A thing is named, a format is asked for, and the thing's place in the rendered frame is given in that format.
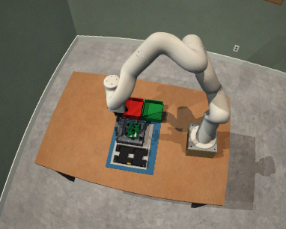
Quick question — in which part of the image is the red open-top bin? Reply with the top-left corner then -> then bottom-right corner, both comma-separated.
122,97 -> 144,120

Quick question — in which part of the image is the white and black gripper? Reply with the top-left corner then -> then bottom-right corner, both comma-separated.
107,103 -> 128,117

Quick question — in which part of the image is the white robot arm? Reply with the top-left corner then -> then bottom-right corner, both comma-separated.
103,32 -> 231,149

